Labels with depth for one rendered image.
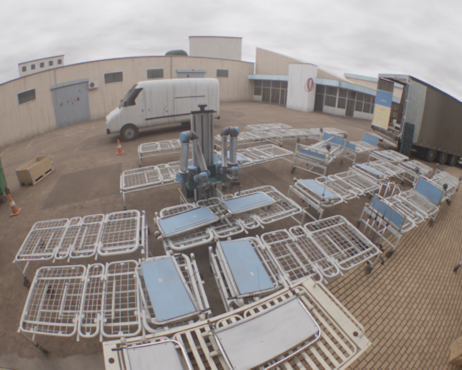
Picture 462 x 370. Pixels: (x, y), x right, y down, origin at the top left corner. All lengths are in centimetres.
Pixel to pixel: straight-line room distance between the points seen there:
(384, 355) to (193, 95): 1015
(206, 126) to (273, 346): 281
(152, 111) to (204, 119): 633
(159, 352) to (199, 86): 965
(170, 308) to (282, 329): 90
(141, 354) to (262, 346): 84
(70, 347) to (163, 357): 141
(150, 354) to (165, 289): 67
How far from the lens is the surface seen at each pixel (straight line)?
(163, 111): 941
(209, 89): 1020
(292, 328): 168
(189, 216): 273
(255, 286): 194
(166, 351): 160
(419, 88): 1115
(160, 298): 191
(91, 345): 261
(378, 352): 272
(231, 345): 156
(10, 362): 326
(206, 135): 318
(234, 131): 292
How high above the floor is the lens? 215
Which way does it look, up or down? 27 degrees down
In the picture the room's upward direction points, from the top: 1 degrees clockwise
